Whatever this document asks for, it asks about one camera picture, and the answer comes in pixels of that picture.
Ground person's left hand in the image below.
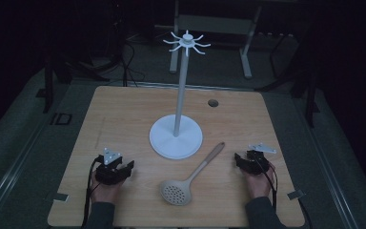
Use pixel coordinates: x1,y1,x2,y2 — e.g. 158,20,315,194
90,173,126,205

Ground grey metal table frame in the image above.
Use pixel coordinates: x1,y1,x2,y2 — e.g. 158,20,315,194
169,0,263,80

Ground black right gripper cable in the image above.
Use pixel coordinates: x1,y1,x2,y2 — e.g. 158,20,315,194
254,156,279,214

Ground white utensil stand with hooks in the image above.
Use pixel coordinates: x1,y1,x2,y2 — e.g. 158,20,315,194
149,30,212,160

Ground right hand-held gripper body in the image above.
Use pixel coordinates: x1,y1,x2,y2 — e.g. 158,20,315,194
245,142,277,177

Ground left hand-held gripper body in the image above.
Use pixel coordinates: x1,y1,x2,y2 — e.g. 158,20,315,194
94,147,132,186

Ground black floor cables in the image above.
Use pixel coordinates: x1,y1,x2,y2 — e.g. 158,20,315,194
91,37,147,88

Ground beige skimmer spoon wooden handle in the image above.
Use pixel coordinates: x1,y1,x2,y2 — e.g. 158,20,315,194
159,141,227,207

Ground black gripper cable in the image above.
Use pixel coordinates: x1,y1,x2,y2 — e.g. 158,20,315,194
254,156,279,214
81,155,105,229

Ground person's right hand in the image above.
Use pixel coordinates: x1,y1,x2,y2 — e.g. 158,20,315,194
241,160,276,200

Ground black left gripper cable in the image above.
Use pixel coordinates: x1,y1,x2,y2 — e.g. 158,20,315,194
81,155,105,229

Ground black metal stand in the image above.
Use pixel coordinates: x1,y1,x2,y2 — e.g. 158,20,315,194
35,55,65,115
290,71,321,129

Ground grey bracket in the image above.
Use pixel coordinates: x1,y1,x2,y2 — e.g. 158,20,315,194
287,189,307,201
52,192,71,203

